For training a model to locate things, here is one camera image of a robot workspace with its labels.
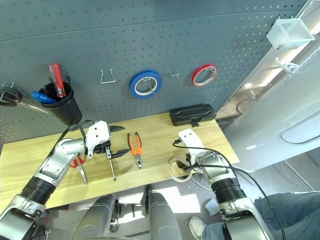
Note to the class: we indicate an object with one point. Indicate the orange black combination pliers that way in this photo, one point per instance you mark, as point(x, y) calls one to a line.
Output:
point(136, 150)

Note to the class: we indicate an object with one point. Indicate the clear plastic bin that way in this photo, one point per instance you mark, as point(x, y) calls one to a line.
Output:
point(287, 35)

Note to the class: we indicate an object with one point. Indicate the small grey box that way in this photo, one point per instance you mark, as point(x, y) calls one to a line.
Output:
point(212, 207)

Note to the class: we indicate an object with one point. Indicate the grey robot left leg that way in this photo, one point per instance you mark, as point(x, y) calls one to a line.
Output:
point(92, 220)

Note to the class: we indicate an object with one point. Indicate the grey robot right leg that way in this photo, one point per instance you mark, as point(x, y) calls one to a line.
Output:
point(162, 215)

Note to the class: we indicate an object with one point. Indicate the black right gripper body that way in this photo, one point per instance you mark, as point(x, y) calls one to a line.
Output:
point(186, 165)

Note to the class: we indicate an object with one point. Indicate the black plastic tool case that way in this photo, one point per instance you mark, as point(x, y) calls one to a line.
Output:
point(192, 112)

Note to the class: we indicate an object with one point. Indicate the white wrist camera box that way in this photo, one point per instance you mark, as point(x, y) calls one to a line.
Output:
point(191, 138)
point(98, 132)

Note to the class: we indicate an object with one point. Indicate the white plastic hook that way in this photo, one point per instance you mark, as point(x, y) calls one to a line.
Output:
point(287, 66)

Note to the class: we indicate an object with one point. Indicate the grey white sneaker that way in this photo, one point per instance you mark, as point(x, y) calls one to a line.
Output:
point(197, 227)

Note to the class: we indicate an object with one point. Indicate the blue tape roll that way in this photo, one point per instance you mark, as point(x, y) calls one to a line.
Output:
point(132, 83)

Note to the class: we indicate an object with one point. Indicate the white tape roll red print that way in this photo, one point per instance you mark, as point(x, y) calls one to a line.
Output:
point(172, 175)

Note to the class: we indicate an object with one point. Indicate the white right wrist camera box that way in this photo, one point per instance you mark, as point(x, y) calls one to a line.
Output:
point(191, 138)

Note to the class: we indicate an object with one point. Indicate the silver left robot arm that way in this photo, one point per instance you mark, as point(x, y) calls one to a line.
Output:
point(50, 165)

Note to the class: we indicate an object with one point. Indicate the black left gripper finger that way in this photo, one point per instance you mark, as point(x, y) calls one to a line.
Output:
point(116, 128)
point(120, 153)

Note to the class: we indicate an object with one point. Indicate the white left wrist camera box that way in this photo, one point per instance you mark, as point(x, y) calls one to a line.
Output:
point(98, 132)

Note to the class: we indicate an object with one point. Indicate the large white panel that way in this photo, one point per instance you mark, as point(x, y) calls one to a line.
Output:
point(282, 107)

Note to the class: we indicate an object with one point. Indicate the grey robot leg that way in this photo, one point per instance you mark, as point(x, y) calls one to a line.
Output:
point(162, 215)
point(92, 220)

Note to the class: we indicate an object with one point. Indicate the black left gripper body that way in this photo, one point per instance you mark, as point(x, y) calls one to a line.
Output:
point(103, 147)

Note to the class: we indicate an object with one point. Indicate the person leg blue jeans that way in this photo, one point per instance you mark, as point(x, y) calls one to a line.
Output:
point(287, 215)

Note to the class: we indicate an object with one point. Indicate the silver pegboard frame post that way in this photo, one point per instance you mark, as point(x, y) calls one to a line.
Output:
point(252, 82)

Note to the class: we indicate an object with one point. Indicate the grey metal pegboard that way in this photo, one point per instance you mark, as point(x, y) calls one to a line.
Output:
point(150, 37)

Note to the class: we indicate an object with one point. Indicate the black cup holder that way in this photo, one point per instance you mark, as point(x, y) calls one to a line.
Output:
point(65, 110)

